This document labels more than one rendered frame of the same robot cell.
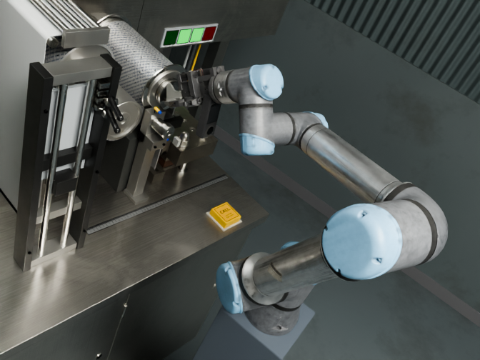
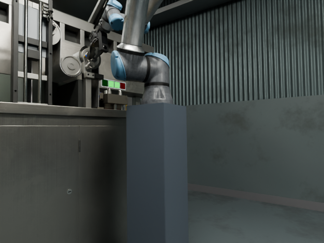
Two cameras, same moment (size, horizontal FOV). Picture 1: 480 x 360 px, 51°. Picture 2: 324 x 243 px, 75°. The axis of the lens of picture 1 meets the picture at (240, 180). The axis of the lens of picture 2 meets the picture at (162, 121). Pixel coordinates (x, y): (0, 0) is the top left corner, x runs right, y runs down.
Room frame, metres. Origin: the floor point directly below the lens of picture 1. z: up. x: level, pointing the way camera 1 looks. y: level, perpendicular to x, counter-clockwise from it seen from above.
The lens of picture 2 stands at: (-0.05, -0.47, 0.80)
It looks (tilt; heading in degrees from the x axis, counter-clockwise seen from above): 2 degrees up; 14
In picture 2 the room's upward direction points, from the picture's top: 1 degrees counter-clockwise
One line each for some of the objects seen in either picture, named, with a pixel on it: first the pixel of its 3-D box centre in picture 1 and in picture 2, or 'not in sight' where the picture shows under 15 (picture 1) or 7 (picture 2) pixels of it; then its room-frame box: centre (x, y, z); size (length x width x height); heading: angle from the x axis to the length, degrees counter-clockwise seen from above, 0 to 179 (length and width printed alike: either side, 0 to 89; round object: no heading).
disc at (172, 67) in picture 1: (165, 88); (90, 57); (1.12, 0.28, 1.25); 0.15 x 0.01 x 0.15; 151
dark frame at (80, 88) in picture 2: (101, 130); (72, 99); (1.16, 0.44, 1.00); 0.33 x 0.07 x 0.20; 61
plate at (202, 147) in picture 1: (158, 116); (102, 101); (1.36, 0.33, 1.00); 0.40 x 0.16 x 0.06; 61
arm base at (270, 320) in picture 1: (276, 299); (156, 95); (0.89, -0.22, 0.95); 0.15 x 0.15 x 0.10
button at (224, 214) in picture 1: (225, 215); not in sight; (1.15, 0.00, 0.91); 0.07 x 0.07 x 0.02; 61
